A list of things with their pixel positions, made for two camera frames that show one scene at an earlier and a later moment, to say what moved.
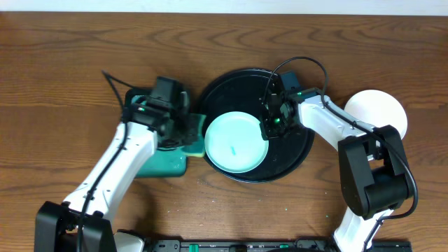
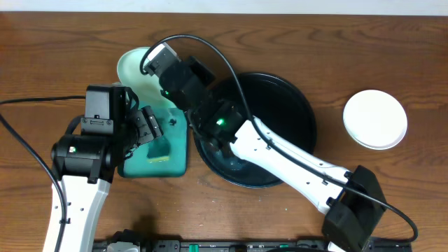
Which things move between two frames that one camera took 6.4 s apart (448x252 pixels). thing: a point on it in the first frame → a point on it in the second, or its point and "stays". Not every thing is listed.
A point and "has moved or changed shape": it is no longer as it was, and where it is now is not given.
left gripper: (187, 126) → (148, 124)
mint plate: (234, 142) has moved or changed shape
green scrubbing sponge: (197, 147) has moved or changed shape
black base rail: (269, 246) stays
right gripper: (267, 123) → (183, 75)
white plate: (378, 108) stays
